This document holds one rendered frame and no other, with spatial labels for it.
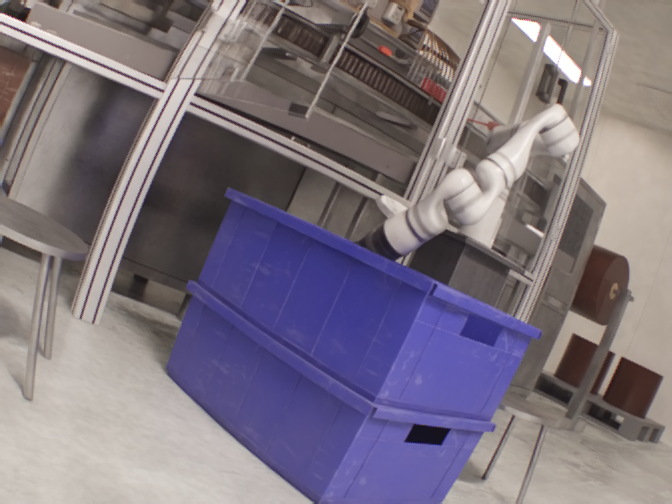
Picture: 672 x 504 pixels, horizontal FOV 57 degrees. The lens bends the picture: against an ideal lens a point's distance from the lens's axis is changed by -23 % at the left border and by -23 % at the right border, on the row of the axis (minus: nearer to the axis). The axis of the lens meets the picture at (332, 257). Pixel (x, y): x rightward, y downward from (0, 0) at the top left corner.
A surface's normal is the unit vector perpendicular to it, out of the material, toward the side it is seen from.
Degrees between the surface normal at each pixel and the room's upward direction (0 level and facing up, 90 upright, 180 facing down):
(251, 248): 90
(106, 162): 90
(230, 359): 90
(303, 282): 90
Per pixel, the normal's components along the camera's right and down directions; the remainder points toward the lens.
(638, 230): -0.70, -0.29
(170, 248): 0.59, 0.29
